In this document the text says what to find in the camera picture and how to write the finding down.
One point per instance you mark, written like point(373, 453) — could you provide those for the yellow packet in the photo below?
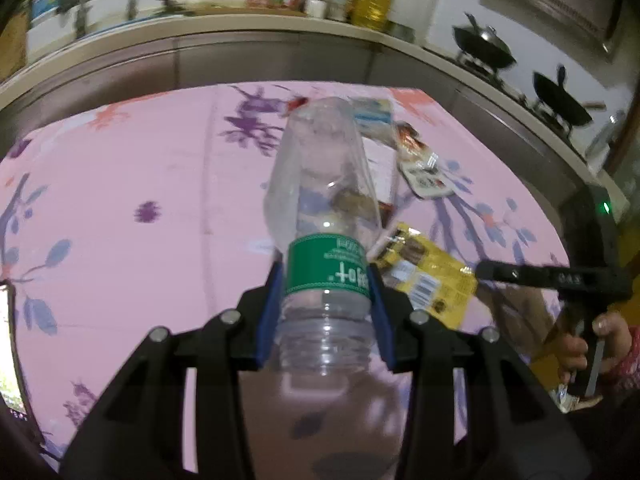
point(435, 280)

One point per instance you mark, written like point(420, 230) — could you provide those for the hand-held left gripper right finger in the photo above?
point(379, 315)

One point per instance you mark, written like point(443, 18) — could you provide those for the white red snack packet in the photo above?
point(427, 180)

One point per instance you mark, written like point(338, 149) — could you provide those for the bright screen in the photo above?
point(7, 350)

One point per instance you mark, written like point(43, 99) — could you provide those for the black gas stove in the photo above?
point(500, 80)

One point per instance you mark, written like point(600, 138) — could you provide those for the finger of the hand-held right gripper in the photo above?
point(515, 272)

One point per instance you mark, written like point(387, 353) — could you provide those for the glass pot lid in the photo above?
point(602, 142)

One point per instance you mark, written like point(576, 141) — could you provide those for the orange brown snack wrapper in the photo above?
point(415, 140)

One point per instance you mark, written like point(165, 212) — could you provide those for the clear bottle with green label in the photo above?
point(325, 270)

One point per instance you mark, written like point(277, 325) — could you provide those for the large cooking oil bottle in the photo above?
point(372, 2)

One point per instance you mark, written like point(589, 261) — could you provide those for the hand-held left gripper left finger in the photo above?
point(270, 310)

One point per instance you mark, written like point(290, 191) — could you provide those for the black wok with steel lid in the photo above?
point(485, 45)

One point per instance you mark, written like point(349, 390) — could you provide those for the person's right hand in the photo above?
point(617, 335)

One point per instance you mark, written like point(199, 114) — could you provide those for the range hood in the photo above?
point(560, 5)

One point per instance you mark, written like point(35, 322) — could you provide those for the pink floral tablecloth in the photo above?
point(150, 160)

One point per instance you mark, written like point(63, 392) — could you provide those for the wooden cutting board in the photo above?
point(12, 45)

